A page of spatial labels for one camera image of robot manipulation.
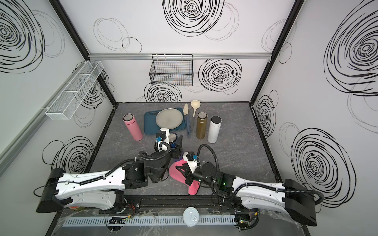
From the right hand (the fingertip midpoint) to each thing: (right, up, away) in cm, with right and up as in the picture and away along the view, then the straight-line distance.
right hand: (177, 168), depth 69 cm
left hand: (0, +16, -5) cm, 17 cm away
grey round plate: (-10, +23, +39) cm, 47 cm away
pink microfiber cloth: (+8, -11, +3) cm, 14 cm away
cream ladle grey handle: (+10, +34, +47) cm, 59 cm away
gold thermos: (+13, +21, +17) cm, 30 cm away
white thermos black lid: (+20, +19, +14) cm, 31 cm away
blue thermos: (-1, +16, -10) cm, 19 cm away
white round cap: (+6, -21, -3) cm, 22 cm away
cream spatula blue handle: (+2, +29, +42) cm, 51 cm away
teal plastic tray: (-23, +17, +35) cm, 45 cm away
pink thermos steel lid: (-29, +23, +13) cm, 39 cm away
